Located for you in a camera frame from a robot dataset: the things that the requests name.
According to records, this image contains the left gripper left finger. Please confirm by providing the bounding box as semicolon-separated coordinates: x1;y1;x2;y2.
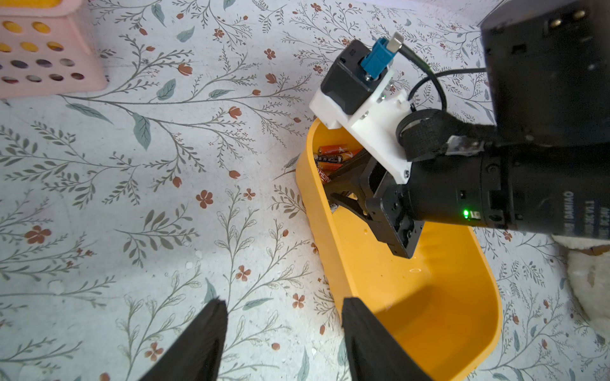
141;298;228;381

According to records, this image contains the yellow plastic storage box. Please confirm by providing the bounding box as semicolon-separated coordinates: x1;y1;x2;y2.
296;122;502;380

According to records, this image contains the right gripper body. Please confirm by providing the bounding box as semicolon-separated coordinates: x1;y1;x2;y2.
360;159;424;259

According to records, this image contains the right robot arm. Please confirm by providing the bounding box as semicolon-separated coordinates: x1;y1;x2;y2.
311;1;609;258

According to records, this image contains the white plush toy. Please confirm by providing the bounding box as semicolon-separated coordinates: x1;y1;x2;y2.
552;235;609;335

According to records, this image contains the pink plastic basket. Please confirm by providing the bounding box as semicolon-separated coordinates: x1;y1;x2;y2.
1;0;107;98

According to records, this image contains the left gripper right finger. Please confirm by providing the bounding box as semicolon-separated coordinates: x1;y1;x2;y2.
342;298;431;381

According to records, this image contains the orange red battery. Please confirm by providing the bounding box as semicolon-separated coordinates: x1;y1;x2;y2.
316;162;342;172

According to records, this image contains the black orange battery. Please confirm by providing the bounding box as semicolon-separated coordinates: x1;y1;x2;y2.
314;150;359;164

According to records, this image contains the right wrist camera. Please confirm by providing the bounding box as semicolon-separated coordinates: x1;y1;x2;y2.
310;33;411;185

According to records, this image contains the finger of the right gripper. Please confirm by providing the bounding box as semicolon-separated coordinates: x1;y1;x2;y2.
325;149;376;193
328;191;372;221

